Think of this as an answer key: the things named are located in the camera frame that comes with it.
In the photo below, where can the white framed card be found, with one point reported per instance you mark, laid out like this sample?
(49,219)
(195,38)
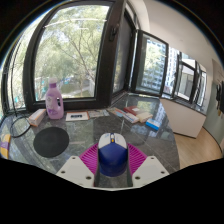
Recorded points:
(77,116)

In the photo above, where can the blue box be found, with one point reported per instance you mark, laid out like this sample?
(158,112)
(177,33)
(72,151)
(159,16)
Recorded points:
(153,124)

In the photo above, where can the purple detergent bottle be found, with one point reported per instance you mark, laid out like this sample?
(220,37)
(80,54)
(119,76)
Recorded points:
(54,101)

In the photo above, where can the orange and white carton box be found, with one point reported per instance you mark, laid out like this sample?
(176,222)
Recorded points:
(36,117)

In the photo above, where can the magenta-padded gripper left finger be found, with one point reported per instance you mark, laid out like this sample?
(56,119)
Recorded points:
(78,170)

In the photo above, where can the striped flat book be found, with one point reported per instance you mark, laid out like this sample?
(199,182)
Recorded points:
(125,116)

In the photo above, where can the red book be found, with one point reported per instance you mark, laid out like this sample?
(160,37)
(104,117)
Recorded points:
(133,110)

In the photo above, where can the beige book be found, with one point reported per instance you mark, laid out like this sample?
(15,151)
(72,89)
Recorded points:
(145,117)

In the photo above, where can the blue and white computer mouse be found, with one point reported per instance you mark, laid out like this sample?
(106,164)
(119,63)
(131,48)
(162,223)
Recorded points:
(112,156)

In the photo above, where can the round black mouse pad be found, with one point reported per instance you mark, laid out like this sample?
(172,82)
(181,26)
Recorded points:
(51,142)

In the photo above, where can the pale flat leaflet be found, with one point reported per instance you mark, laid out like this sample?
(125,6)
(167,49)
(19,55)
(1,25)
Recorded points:
(98,113)

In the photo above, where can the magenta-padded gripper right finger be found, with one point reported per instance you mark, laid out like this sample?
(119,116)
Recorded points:
(148,169)

